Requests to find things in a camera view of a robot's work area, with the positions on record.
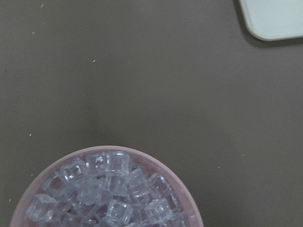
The pile of ice cubes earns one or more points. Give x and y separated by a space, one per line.
106 189

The cream rabbit tray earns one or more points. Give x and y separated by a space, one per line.
271 20

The pink bowl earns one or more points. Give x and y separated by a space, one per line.
188 203

